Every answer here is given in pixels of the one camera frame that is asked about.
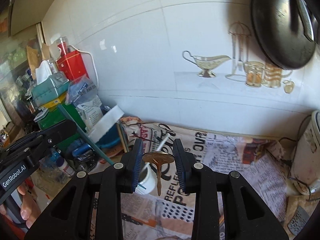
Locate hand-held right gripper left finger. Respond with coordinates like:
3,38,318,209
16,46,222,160
24,137,145,240

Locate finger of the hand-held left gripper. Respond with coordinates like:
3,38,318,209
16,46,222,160
72,144,95,161
37,119,77,144

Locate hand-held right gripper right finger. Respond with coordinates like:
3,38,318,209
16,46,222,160
172,138,297,240

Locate teal chopstick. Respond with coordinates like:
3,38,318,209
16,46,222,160
59,104,114,165

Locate gold spoon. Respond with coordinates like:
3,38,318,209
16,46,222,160
142,151,174,197

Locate white ribbed cup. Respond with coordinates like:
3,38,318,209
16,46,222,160
134,162,157,195

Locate person's left hand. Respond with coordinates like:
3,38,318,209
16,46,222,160
0,182,42,229

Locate green box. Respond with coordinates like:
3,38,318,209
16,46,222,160
37,102,87,137

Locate small white bottle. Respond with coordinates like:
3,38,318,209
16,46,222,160
54,152,75,178

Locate clear bag of packets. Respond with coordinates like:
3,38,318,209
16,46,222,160
69,76,103,132

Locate teal tissue box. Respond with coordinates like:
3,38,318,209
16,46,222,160
31,60,70,107

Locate newspaper print tablecloth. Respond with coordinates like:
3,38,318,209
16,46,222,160
87,116,300,240

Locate red tin box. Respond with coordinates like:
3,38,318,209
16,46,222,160
55,50,90,83

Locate glass door cabinet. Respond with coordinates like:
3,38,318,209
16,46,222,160
0,21,47,140

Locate red label jar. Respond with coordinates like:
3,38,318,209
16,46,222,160
56,37,71,55

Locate white rice cooker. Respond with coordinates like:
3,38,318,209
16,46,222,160
289,110,320,196

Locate grey textured pad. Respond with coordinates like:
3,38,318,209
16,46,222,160
287,203,311,236

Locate black frying pan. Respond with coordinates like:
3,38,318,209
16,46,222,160
250,0,317,71

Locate black power cable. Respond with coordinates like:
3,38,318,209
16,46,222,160
277,115,318,202

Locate beige wall cabinet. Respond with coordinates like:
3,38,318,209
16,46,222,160
7,0,68,37

